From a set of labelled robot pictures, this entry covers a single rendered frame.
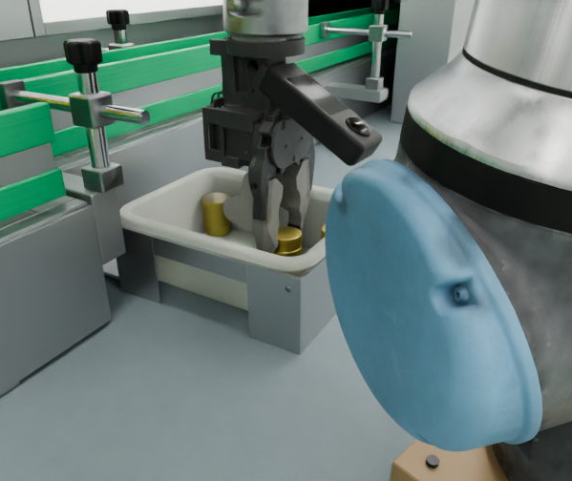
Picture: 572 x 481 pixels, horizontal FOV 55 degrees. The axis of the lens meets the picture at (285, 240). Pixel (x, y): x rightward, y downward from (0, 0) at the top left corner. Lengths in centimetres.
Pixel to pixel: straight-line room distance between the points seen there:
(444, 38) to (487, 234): 104
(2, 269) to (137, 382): 14
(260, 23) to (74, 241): 24
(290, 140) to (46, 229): 23
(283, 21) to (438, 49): 74
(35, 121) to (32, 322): 16
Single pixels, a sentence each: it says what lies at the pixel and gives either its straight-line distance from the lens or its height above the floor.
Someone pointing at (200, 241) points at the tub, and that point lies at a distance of 51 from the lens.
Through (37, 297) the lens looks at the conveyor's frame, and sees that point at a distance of 50.
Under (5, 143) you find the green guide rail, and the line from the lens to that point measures 47.
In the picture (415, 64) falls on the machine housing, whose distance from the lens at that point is 123.
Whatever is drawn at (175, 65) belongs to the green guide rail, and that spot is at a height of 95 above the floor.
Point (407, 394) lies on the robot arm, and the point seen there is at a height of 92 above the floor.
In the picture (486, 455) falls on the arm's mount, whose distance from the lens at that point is 41.
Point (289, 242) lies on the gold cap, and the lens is 56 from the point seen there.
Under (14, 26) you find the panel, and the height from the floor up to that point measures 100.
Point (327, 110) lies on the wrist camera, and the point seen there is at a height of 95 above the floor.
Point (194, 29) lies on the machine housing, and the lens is 108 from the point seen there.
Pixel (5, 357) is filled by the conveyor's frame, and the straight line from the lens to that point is 50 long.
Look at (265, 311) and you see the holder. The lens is 50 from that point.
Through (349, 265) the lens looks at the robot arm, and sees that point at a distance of 23.
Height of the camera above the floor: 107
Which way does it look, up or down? 27 degrees down
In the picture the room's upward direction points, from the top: straight up
